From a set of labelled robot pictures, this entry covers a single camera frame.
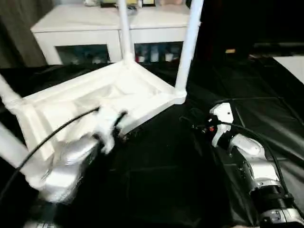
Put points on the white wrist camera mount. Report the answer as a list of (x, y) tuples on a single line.
[(107, 126), (223, 111)]

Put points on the floral patterned pot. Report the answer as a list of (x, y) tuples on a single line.
[(91, 2)]

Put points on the black work mat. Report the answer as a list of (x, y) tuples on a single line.
[(166, 166)]

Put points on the white plastic table top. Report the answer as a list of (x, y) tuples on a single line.
[(95, 95)]

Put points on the white plastic table leg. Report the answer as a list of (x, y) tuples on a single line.
[(14, 152), (188, 47), (8, 91), (125, 31)]

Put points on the white cabinet with glass doors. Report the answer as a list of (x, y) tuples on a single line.
[(78, 23)]

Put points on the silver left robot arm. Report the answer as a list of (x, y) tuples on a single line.
[(69, 161)]

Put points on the pink plush item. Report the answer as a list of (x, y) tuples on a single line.
[(171, 2)]

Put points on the grey curtain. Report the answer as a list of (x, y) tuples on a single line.
[(16, 31)]

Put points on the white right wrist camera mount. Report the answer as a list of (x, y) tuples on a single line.
[(223, 111)]

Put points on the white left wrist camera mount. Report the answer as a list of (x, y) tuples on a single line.
[(107, 126)]

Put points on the small yellow label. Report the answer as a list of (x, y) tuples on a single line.
[(230, 50)]

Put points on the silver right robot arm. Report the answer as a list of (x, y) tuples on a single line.
[(251, 156)]

